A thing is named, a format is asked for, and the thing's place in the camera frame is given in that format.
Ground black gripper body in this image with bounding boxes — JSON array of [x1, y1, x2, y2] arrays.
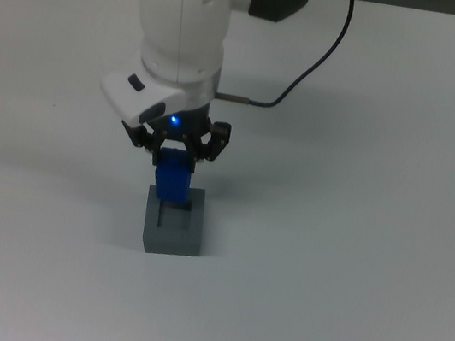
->
[[140, 92, 216, 147]]

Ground blue block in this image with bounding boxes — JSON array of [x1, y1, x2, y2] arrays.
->
[[150, 146, 197, 206]]

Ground grey hollow cuboid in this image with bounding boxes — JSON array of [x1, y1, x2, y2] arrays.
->
[[138, 179, 212, 262]]

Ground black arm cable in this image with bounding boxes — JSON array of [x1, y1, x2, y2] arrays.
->
[[214, 0, 356, 121]]

